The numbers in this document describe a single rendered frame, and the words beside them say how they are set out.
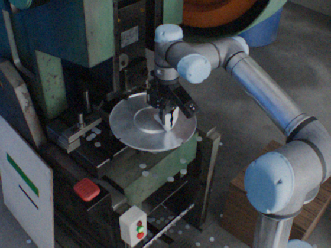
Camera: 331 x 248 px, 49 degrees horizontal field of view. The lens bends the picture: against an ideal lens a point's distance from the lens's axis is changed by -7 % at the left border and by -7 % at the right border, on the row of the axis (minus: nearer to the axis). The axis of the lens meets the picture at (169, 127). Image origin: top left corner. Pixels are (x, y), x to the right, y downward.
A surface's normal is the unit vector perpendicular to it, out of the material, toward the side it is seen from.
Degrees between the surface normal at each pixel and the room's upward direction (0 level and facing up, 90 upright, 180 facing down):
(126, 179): 0
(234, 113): 0
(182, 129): 2
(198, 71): 90
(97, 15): 90
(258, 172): 83
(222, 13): 90
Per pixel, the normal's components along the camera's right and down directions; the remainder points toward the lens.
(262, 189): -0.85, 0.21
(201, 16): -0.66, 0.48
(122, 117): 0.06, -0.73
